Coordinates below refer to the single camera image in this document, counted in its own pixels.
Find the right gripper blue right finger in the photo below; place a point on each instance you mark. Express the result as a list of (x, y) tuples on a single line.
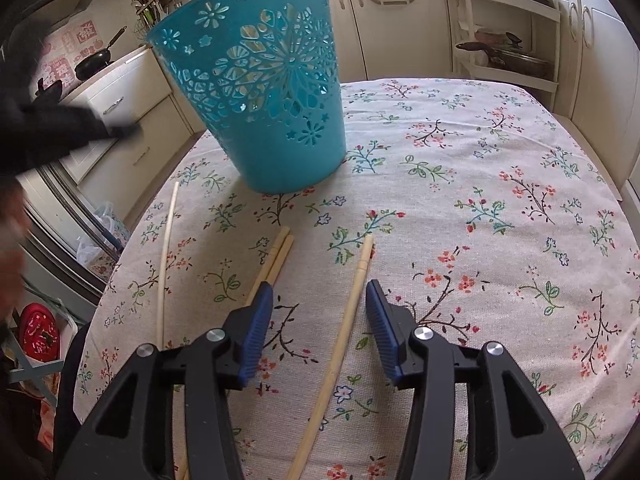
[(388, 337)]

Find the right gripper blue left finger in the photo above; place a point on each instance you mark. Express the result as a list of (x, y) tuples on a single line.
[(256, 318)]

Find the person's left hand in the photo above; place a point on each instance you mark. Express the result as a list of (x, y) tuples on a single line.
[(13, 217)]

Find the black wok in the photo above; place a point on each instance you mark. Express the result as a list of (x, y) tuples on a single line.
[(48, 95)]

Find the black frying pan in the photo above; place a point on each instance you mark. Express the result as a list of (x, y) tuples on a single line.
[(97, 61)]

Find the white plastic bag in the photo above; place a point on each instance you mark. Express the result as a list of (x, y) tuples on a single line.
[(99, 252)]

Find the floral white tablecloth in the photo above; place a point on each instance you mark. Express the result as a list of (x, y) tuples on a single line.
[(488, 222)]

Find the teal perforated plastic basket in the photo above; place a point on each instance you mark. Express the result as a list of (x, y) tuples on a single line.
[(278, 116)]

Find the dark pot on cart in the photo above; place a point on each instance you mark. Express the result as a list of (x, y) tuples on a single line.
[(510, 57)]

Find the white three-tier storage cart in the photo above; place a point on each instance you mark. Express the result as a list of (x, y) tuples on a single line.
[(536, 22)]

